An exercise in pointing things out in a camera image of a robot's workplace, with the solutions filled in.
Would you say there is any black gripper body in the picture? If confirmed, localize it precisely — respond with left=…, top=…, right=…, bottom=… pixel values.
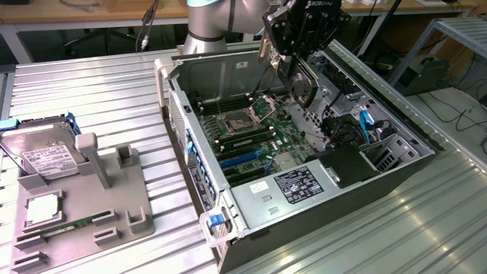
left=283, top=0, right=344, bottom=14

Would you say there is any low profile graphics card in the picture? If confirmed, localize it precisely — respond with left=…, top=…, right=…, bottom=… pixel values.
left=257, top=36, right=320, bottom=108

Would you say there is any black RAM slot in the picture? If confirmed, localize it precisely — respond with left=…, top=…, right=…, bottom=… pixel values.
left=200, top=102, right=252, bottom=115
left=197, top=96, right=247, bottom=108

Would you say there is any black expansion slot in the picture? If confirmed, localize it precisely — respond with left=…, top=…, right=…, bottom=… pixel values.
left=224, top=167, right=267, bottom=179

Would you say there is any wooden desk with white legs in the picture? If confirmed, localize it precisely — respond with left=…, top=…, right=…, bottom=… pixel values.
left=279, top=0, right=476, bottom=58

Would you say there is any metal socket cover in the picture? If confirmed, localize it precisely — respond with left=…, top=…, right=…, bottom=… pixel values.
left=245, top=95, right=279, bottom=124

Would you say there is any dark machine box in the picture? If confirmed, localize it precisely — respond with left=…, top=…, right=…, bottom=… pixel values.
left=395, top=55, right=451, bottom=97

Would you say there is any thin metal locking lever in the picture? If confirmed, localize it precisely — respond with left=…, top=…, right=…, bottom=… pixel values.
left=213, top=91, right=224, bottom=118

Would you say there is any silver drive cage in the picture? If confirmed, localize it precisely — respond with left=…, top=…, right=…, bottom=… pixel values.
left=288, top=54, right=365, bottom=135

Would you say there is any CPU socket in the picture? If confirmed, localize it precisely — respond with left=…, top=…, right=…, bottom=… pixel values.
left=224, top=115, right=255, bottom=134

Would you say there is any grey metal slat shelf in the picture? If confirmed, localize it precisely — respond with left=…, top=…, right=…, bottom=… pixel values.
left=387, top=17, right=487, bottom=86

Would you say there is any installed green RAM stick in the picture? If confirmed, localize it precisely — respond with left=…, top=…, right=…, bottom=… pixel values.
left=219, top=131, right=275, bottom=152

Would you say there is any long wooden desk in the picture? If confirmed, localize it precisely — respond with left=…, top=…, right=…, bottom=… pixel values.
left=0, top=0, right=283, bottom=65

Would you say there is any silver chipset heatsink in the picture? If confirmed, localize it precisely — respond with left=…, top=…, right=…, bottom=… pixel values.
left=275, top=154, right=300, bottom=170

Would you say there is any black chair base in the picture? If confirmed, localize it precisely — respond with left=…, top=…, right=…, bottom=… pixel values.
left=63, top=27, right=149, bottom=55

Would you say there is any silver disk bay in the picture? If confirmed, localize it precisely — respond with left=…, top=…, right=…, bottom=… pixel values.
left=359, top=134, right=417, bottom=174

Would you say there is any black plastic shroud box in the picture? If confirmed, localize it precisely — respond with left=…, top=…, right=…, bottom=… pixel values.
left=315, top=145, right=381, bottom=189

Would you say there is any open black PC case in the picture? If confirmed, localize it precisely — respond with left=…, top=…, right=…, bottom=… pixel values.
left=153, top=33, right=446, bottom=274

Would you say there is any grey power supply unit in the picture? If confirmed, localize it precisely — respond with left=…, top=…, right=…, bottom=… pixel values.
left=229, top=158, right=341, bottom=237

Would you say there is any silver hard disk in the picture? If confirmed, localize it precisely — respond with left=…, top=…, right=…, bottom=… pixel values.
left=0, top=122, right=87, bottom=180

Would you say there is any grey parts rack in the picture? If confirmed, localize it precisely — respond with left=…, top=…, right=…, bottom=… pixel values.
left=9, top=132, right=156, bottom=273

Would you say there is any blue disk caddy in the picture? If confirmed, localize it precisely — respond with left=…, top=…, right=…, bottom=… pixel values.
left=0, top=112, right=83, bottom=138

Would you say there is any silver CPU chip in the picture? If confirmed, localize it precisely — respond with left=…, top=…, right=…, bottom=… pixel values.
left=24, top=195, right=61, bottom=223

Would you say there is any loose green RAM stick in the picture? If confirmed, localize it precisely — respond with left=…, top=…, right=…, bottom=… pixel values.
left=28, top=215, right=96, bottom=237

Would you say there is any black arched wire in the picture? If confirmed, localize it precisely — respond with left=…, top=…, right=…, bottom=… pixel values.
left=255, top=65, right=277, bottom=94

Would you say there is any blue flat wire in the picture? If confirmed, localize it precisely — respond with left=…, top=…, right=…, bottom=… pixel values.
left=359, top=110, right=372, bottom=145

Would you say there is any hanging cable with silver plug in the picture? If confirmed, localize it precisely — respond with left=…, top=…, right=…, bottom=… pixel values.
left=139, top=0, right=160, bottom=51

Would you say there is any black power wire bundle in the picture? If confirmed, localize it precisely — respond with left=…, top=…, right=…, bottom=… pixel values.
left=323, top=116, right=361, bottom=150

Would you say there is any black floor cable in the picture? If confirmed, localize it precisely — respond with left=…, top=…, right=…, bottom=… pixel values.
left=416, top=92, right=487, bottom=132

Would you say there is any grey coiled cable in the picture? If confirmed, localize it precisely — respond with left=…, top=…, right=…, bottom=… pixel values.
left=59, top=0, right=103, bottom=13

